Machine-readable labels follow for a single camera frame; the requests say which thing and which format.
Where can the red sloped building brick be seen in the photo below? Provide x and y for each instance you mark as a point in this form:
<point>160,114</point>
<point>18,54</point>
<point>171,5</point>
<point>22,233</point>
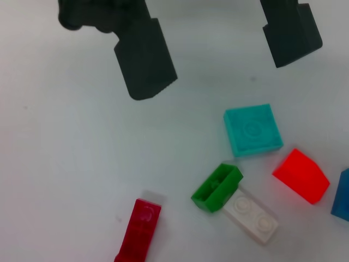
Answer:
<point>302,177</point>

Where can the dark red long brick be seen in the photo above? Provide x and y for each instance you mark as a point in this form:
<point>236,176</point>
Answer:
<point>140,232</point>

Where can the white two-stud plate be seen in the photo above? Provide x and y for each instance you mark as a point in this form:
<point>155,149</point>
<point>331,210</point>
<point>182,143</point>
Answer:
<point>253,218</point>

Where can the teal building brick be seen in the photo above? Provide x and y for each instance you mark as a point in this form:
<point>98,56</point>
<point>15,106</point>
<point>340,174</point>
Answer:
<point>252,131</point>

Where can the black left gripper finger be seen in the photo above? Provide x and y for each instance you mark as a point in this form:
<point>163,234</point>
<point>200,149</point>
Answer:
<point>144,60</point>
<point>294,38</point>

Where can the blue flat building brick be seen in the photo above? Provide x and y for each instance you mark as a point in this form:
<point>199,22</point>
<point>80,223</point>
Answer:
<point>342,196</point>

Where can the green building brick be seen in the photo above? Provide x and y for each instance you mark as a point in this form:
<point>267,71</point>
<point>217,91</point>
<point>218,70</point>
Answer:
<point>215,189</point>

